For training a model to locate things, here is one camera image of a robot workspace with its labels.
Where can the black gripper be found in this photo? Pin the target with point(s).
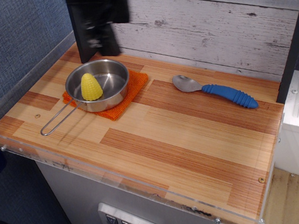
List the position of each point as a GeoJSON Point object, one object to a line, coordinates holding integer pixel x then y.
{"type": "Point", "coordinates": [96, 16]}

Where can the yellow toy corn cob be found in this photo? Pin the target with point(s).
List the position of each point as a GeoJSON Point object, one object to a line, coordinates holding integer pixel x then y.
{"type": "Point", "coordinates": [90, 87]}

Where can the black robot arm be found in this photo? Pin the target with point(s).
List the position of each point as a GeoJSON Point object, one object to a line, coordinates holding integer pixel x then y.
{"type": "Point", "coordinates": [120, 11]}

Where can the small steel saucepan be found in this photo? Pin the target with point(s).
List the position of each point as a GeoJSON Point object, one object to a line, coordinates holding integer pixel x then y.
{"type": "Point", "coordinates": [111, 76]}

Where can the orange knitted cloth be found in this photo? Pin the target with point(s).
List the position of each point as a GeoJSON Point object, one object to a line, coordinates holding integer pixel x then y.
{"type": "Point", "coordinates": [136, 83]}

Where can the clear acrylic left guard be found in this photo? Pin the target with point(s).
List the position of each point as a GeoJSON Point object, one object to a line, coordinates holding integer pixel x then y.
{"type": "Point", "coordinates": [21, 87]}

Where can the clear acrylic guard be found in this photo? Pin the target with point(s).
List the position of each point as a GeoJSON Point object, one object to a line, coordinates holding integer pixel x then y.
{"type": "Point", "coordinates": [21, 87]}
{"type": "Point", "coordinates": [213, 168]}

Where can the clear acrylic front guard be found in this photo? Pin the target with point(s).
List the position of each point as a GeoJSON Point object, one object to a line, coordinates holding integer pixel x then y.
{"type": "Point", "coordinates": [213, 168]}

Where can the black left vertical post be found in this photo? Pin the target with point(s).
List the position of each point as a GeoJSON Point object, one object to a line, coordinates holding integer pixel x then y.
{"type": "Point", "coordinates": [80, 24]}

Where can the black vertical post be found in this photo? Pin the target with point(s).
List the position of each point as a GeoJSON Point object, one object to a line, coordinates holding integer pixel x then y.
{"type": "Point", "coordinates": [80, 24]}
{"type": "Point", "coordinates": [289, 66]}

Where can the blue handled metal spoon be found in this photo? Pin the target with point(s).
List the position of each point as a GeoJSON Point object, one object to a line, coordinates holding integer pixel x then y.
{"type": "Point", "coordinates": [241, 98]}

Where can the black right vertical post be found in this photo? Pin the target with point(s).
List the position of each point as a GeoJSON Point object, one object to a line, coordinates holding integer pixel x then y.
{"type": "Point", "coordinates": [289, 66]}

